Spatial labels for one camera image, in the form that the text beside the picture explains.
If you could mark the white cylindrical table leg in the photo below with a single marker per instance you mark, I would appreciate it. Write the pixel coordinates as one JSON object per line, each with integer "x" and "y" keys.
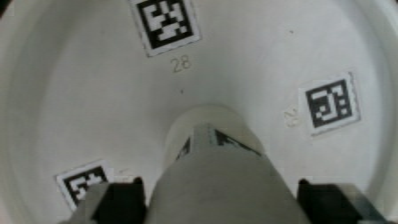
{"x": 221, "y": 187}

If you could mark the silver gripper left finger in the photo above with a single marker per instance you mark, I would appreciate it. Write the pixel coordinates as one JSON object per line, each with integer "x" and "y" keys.
{"x": 113, "y": 205}

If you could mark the white round table top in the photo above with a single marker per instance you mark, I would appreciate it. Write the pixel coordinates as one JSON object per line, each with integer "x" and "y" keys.
{"x": 113, "y": 63}

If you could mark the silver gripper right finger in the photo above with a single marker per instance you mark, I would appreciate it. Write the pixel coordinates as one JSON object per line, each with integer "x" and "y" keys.
{"x": 337, "y": 204}

